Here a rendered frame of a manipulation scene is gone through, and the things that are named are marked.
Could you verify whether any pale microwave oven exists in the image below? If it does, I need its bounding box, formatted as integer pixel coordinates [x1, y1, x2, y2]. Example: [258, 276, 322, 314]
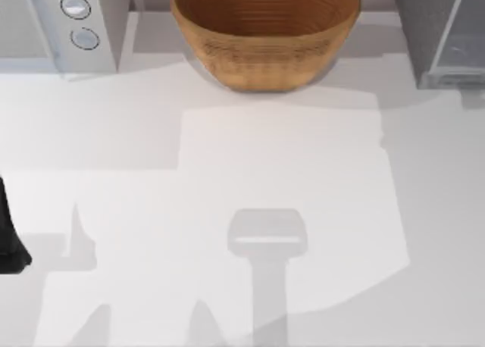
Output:
[0, 0, 132, 82]

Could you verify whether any microwave knob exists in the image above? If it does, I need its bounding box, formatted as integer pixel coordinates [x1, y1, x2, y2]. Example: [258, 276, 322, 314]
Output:
[70, 26, 102, 51]
[59, 0, 92, 21]

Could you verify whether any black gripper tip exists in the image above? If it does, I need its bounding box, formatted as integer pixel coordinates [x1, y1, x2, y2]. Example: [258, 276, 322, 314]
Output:
[0, 177, 33, 275]

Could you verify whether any brown woven basket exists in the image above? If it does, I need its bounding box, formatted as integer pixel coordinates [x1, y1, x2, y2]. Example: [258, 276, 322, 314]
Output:
[170, 0, 362, 94]

